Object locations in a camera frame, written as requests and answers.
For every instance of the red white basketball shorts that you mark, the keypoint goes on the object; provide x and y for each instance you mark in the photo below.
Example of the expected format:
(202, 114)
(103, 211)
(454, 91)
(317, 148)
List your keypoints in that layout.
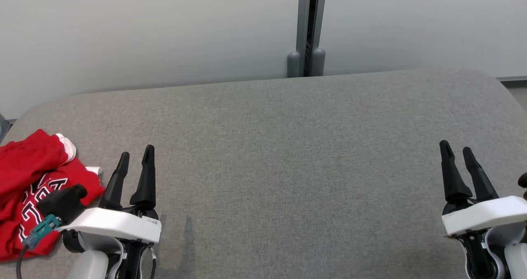
(29, 151)

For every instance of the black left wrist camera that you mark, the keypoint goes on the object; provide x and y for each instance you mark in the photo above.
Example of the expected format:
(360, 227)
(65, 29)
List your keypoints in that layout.
(61, 203)

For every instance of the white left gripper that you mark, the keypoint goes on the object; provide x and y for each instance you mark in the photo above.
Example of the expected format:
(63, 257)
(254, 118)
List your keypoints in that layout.
(119, 225)

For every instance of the red basketball jersey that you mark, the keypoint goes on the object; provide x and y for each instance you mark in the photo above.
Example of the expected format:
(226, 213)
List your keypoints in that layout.
(16, 225)

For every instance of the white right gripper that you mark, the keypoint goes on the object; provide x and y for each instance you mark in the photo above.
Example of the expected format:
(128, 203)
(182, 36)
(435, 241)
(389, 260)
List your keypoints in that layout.
(486, 213)

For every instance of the grey metal partition post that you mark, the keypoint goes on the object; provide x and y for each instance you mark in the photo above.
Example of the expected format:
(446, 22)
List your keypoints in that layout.
(3, 126)
(304, 24)

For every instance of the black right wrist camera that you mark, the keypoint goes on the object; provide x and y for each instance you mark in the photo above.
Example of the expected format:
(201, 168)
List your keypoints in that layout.
(523, 182)

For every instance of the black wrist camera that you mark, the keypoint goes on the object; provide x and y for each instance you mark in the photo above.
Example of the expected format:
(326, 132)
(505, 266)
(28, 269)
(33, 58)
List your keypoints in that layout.
(61, 203)
(523, 182)

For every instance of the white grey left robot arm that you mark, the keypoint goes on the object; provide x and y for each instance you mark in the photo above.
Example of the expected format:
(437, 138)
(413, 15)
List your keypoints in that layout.
(88, 266)

